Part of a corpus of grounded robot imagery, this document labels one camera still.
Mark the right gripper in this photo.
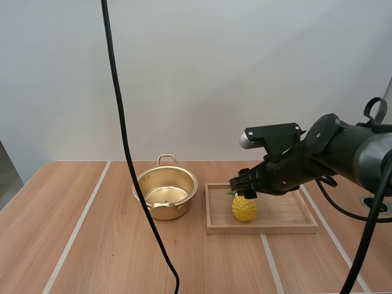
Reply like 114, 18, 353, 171
229, 149, 311, 200

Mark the yellow toy pineapple green crown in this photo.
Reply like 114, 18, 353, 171
225, 189, 258, 224

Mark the shallow wooden tray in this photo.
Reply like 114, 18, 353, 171
204, 182, 320, 236

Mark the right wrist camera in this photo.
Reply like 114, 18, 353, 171
238, 122, 307, 156

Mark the gold pot with two handles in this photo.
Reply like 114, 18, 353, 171
132, 154, 199, 221

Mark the black cable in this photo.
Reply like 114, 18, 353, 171
314, 177, 392, 222
363, 97, 392, 131
100, 0, 180, 294
339, 165, 392, 294

